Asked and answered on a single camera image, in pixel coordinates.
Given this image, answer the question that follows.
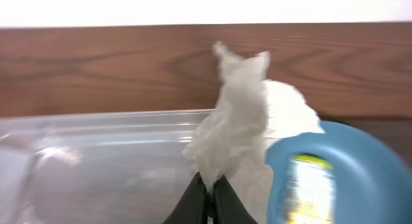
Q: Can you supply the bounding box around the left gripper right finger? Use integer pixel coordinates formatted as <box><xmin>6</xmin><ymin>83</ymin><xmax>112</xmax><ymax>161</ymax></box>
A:
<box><xmin>212</xmin><ymin>175</ymin><xmax>258</xmax><ymax>224</ymax></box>

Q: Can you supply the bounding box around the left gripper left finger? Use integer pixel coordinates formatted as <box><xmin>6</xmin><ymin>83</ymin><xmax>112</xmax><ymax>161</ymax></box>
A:
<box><xmin>163</xmin><ymin>172</ymin><xmax>208</xmax><ymax>224</ymax></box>

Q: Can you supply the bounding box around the green yellow snack wrapper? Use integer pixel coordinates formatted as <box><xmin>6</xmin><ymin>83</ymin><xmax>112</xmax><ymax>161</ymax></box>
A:
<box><xmin>283</xmin><ymin>153</ymin><xmax>335</xmax><ymax>224</ymax></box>

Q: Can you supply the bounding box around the white tissue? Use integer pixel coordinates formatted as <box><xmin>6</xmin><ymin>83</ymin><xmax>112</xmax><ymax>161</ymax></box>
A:
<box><xmin>182</xmin><ymin>41</ymin><xmax>324</xmax><ymax>223</ymax></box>

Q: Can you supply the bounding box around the dark blue plate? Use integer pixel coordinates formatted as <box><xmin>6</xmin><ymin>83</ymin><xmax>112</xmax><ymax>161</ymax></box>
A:
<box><xmin>266</xmin><ymin>121</ymin><xmax>411</xmax><ymax>224</ymax></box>

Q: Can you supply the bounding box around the clear plastic bin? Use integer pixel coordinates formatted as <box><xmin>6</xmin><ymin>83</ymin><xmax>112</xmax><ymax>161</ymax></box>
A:
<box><xmin>1</xmin><ymin>109</ymin><xmax>209</xmax><ymax>224</ymax></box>

